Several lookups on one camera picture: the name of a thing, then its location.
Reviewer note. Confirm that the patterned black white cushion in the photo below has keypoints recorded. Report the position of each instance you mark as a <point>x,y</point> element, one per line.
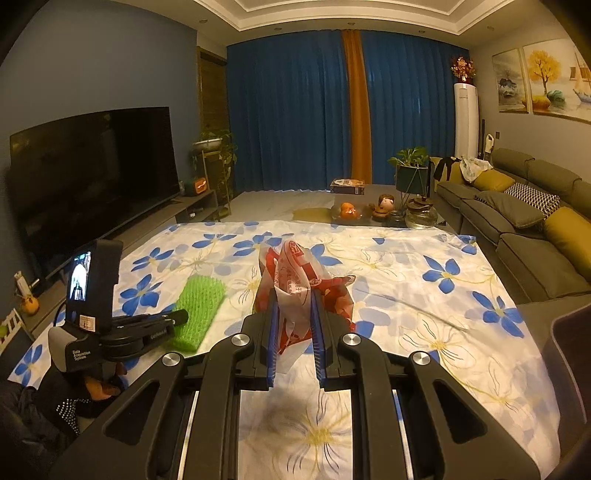
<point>545,202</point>

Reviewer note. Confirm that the green potted plant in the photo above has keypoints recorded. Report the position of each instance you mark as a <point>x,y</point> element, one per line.
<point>412,170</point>

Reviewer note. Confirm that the tree and ship painting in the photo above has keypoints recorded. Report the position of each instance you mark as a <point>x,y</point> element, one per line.
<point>559,79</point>

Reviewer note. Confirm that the mustard cushion near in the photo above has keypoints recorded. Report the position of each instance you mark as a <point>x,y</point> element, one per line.
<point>569,232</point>

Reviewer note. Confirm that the left hand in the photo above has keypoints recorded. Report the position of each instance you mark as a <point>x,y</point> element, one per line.
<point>104,381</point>

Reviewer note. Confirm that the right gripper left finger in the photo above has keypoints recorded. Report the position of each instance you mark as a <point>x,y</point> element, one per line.
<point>180,418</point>

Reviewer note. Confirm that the green foam net sleeve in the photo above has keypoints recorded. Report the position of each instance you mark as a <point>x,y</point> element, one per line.
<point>201,298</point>

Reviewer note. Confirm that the phone on gripper mount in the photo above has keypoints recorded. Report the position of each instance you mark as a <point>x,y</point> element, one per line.
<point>92,279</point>

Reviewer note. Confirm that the small left painting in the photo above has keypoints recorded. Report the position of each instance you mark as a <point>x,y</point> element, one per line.
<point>510,82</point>

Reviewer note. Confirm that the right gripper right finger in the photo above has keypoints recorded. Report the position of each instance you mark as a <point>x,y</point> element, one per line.
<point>410,417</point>

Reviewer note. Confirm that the mustard cushion far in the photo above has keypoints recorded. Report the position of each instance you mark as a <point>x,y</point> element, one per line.
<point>493,180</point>

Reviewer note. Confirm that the white standing air conditioner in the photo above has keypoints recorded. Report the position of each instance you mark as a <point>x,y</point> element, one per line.
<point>467,120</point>

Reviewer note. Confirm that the grey sectional sofa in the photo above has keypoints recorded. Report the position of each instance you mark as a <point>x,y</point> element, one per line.
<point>542,281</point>

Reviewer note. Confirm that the glass teapot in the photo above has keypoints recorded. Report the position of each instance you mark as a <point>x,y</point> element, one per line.
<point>420,213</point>

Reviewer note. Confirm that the floral white blue tablecloth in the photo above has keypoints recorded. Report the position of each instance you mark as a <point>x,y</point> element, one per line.
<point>415,290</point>

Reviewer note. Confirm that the red white snack bag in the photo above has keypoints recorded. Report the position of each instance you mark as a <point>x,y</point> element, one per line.
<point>292,274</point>

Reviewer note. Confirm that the grey cushion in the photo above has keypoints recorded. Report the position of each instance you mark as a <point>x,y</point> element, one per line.
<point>519,214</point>

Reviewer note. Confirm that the dark grey trash bin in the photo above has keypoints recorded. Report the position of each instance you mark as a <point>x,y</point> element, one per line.
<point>567,357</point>

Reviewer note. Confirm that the white clothes on sofa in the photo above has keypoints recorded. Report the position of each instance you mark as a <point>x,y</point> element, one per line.
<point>472,168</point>

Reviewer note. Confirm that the red gold flower ornament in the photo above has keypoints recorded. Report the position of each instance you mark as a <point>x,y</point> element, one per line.
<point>464,70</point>

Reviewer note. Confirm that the box on coffee table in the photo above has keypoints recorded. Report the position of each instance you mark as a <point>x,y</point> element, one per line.
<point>347,186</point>

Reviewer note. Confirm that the mustard cushion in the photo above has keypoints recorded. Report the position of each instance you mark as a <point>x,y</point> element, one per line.
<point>493,180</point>
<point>569,232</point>

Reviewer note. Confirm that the orange curtain strip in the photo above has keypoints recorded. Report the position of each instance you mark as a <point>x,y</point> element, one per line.
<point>359,106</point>

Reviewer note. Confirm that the tv console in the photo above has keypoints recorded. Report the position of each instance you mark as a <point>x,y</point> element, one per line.
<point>180,209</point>

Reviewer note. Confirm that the brown figurine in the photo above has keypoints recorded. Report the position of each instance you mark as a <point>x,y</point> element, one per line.
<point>383,209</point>

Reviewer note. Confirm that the blue curtains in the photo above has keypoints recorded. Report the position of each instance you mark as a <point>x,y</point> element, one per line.
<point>289,105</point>

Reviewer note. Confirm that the black television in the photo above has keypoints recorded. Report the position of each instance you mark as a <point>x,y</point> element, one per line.
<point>75,180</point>

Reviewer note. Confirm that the plant on left stand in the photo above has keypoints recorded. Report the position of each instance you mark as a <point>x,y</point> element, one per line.
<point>214,157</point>

